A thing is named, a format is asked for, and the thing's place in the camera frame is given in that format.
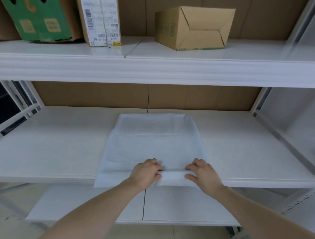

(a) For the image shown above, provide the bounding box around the white metal shelving rack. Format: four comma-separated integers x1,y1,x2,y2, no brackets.
0,0,315,239

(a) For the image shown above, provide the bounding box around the person's right hand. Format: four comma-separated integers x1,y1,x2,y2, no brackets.
184,158,225,195

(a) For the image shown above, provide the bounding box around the white window frame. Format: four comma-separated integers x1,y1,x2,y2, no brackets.
0,80,45,119

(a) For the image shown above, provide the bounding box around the tall box with white labels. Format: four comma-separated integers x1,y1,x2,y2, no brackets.
76,0,121,47

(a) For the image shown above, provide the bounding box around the person's left hand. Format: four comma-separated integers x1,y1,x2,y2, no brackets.
128,158,163,192

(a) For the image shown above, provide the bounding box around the black drawer cabinet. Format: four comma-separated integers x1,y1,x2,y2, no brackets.
0,82,28,136

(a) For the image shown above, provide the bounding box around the blue white absorbent pad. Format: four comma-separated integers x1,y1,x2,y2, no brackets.
93,113,210,189

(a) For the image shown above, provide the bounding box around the small brown cardboard box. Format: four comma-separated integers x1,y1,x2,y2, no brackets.
154,6,236,51

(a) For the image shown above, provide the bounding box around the person's left forearm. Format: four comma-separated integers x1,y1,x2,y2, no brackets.
39,180,146,239

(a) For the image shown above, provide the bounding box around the person's right forearm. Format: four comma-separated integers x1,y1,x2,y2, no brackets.
214,186,315,239

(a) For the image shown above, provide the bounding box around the green cardboard box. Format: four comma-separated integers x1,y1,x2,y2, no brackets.
1,0,83,44

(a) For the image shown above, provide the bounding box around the brown cardboard back panel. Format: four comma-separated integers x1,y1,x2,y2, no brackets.
118,0,309,40
32,81,262,112

